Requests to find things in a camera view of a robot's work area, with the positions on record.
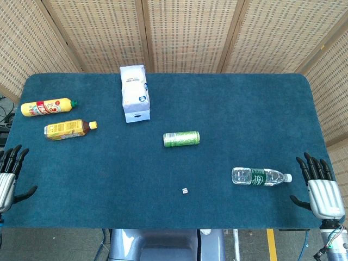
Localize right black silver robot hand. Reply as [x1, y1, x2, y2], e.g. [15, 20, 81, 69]
[289, 152, 346, 220]

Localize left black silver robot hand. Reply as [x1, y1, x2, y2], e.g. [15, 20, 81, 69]
[0, 144, 38, 214]

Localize clear water bottle green label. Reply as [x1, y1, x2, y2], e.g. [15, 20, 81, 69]
[231, 167, 293, 187]

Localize brown tea bottle yellow cap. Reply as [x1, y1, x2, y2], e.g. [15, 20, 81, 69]
[43, 119, 98, 141]

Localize yellow bottle green cap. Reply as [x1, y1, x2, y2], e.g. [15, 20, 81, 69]
[20, 97, 80, 117]

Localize blue felt table cover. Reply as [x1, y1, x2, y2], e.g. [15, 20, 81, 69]
[2, 72, 331, 229]

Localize woven bamboo screen panel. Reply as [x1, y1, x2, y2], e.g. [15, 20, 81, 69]
[297, 18, 348, 147]
[141, 0, 244, 73]
[221, 0, 348, 74]
[0, 0, 82, 104]
[42, 0, 154, 73]

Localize green energy drink can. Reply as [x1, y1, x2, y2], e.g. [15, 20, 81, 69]
[163, 130, 201, 148]

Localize white paper bag blue print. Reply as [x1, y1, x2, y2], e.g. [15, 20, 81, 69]
[120, 64, 151, 124]

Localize grey robot torso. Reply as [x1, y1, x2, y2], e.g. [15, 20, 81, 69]
[108, 228, 226, 261]

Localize blue cable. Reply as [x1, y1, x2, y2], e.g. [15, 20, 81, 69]
[94, 228, 110, 261]
[297, 231, 310, 261]

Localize black cable bundle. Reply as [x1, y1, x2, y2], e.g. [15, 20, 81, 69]
[0, 95, 16, 130]

